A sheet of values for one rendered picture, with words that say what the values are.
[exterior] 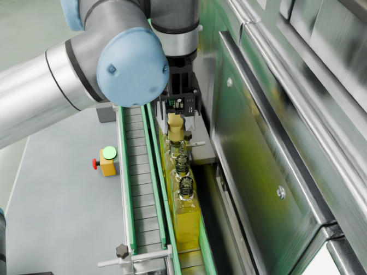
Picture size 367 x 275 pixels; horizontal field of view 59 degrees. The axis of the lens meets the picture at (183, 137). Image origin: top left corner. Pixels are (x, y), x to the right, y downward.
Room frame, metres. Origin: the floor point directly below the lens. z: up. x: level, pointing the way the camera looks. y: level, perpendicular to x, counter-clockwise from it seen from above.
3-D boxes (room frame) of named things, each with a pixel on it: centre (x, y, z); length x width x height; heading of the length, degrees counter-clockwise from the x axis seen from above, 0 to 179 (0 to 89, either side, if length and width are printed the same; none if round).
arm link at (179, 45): (0.47, 0.01, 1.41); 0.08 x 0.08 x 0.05
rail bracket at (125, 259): (0.29, 0.11, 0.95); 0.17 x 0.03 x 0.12; 101
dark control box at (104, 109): (0.98, 0.31, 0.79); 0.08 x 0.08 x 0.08; 11
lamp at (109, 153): (0.70, 0.25, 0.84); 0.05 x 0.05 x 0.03
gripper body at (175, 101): (0.46, 0.01, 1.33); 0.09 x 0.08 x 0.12; 10
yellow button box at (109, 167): (0.70, 0.25, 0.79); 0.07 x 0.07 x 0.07; 11
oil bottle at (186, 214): (0.37, -0.01, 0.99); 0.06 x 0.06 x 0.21; 11
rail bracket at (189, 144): (0.64, -0.03, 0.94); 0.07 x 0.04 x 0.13; 101
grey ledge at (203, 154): (1.11, 0.03, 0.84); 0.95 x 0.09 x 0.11; 11
